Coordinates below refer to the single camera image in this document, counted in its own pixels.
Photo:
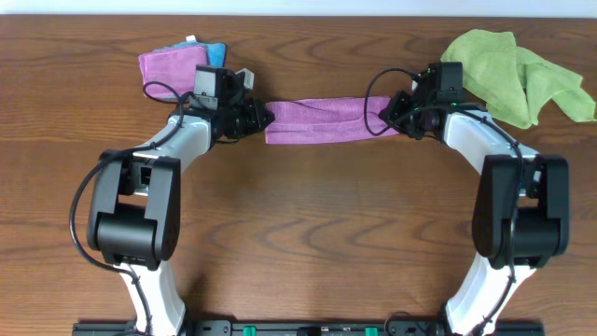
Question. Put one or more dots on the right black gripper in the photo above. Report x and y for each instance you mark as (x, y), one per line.
(398, 112)

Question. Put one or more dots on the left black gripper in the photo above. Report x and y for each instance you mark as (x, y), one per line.
(255, 116)

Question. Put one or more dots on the purple microfiber cloth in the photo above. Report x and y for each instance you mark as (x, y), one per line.
(326, 121)

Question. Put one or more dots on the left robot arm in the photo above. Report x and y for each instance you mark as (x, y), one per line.
(135, 210)

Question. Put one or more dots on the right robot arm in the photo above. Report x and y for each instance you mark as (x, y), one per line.
(521, 215)

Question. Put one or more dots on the folded blue cloth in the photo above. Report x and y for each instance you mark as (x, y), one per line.
(216, 52)

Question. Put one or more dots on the folded purple cloth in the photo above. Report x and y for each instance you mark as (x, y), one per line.
(173, 67)

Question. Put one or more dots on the green microfiber cloth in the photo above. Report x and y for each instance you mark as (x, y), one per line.
(514, 82)

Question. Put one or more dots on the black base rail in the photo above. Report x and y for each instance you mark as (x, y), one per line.
(308, 329)

